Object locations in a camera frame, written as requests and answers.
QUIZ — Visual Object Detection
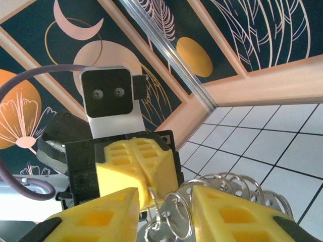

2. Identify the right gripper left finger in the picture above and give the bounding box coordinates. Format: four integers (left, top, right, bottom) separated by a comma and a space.
25, 187, 141, 242

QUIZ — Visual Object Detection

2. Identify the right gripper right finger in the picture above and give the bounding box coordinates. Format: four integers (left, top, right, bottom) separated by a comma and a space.
191, 185, 323, 242

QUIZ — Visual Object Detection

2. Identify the aluminium corner post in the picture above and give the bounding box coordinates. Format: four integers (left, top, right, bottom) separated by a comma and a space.
118, 0, 218, 113

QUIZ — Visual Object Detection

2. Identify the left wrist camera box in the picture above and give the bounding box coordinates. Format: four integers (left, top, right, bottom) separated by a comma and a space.
80, 66, 149, 140

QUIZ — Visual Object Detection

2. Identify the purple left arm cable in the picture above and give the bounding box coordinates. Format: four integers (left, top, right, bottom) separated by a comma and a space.
0, 64, 88, 202

